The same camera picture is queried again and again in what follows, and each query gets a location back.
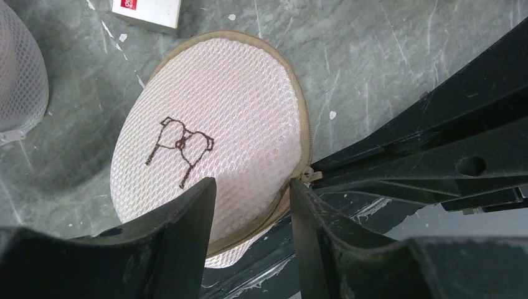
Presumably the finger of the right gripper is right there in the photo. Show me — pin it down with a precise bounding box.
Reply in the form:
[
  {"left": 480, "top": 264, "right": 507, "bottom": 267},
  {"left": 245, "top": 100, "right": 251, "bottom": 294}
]
[{"left": 313, "top": 21, "right": 527, "bottom": 212}]

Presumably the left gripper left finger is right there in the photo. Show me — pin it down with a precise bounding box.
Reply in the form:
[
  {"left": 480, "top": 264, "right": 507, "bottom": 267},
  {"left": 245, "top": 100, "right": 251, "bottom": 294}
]
[{"left": 1, "top": 178, "right": 217, "bottom": 298}]

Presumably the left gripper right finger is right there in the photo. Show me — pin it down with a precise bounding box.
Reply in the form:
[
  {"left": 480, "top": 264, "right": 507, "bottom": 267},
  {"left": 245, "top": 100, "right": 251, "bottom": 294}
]
[{"left": 289, "top": 179, "right": 527, "bottom": 298}]

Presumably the beige trim mesh laundry bag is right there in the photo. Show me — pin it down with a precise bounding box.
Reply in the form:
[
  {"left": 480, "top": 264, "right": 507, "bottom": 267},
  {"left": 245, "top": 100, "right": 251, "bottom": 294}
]
[{"left": 110, "top": 30, "right": 322, "bottom": 268}]

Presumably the grey trim mesh laundry bag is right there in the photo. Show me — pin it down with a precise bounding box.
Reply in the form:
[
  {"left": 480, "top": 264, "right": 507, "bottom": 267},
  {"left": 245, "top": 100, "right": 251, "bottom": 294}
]
[{"left": 1, "top": 1, "right": 49, "bottom": 146}]

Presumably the small white red box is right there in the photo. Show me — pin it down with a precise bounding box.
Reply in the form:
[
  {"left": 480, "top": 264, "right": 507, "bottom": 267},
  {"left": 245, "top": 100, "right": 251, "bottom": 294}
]
[{"left": 111, "top": 0, "right": 182, "bottom": 35}]

